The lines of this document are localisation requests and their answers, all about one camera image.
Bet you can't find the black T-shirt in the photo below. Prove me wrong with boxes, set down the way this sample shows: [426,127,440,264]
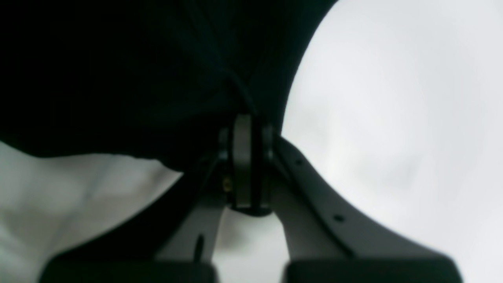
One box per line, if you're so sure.
[0,0,335,171]

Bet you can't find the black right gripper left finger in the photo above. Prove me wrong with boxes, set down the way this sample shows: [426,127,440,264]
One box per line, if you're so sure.
[40,114,254,283]

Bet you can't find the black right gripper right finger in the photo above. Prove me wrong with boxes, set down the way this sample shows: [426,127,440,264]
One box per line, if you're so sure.
[261,125,462,283]

